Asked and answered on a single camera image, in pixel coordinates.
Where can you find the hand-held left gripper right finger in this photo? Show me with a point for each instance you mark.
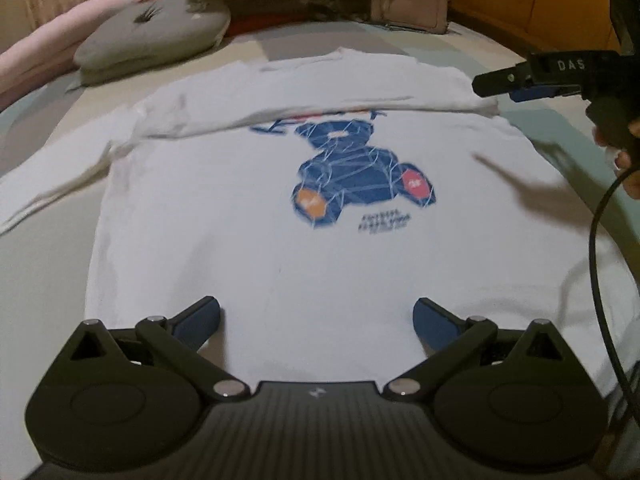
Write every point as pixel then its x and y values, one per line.
pixel 435 326

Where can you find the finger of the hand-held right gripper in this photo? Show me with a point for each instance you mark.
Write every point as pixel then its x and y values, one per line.
pixel 500 82
pixel 545 93

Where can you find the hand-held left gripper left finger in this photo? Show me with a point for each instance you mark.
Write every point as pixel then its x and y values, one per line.
pixel 197 324

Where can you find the white printed sweatshirt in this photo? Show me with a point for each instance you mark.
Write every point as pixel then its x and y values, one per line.
pixel 225 240

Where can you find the person's right hand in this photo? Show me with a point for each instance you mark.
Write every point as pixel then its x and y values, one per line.
pixel 627 162

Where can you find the wooden headboard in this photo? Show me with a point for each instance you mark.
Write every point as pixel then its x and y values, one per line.
pixel 525 5

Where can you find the pink handbag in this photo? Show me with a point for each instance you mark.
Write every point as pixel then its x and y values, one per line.
pixel 400 7

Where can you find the red cloth item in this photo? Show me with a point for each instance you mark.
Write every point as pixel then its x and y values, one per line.
pixel 260 22

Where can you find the grey round cushion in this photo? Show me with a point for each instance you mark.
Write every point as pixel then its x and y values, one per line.
pixel 155 35

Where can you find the pink floral quilt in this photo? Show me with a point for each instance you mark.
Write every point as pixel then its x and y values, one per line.
pixel 60 30

